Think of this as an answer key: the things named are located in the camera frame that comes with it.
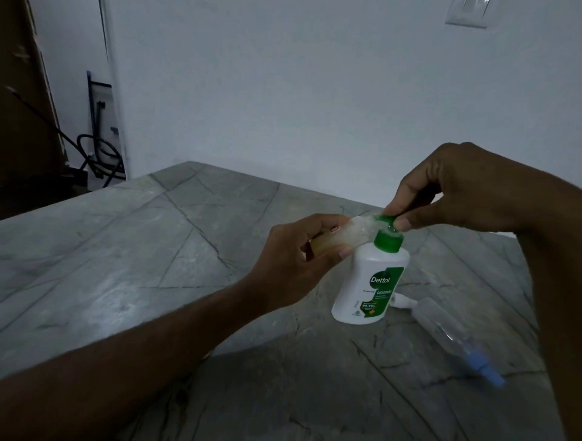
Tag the person's right hand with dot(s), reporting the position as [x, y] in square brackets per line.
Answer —
[482, 191]

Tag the person's left hand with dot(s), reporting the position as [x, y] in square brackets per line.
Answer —
[282, 277]

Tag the white green hand sanitizer bottle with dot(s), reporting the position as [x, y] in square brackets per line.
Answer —
[363, 300]

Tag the small clear bottle red label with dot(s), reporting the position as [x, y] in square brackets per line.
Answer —
[359, 231]

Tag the white spray cap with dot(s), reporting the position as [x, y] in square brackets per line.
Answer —
[404, 301]

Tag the small clear bottle blue cap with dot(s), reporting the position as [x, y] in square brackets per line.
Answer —
[436, 322]

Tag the person's left forearm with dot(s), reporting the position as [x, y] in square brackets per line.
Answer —
[127, 372]

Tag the person's right forearm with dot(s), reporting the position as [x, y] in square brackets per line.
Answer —
[561, 309]

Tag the dark box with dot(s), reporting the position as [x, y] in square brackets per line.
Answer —
[76, 181]

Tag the brown wooden door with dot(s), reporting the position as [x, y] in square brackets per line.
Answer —
[25, 136]

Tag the white wall switch plate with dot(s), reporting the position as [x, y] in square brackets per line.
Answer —
[468, 12]

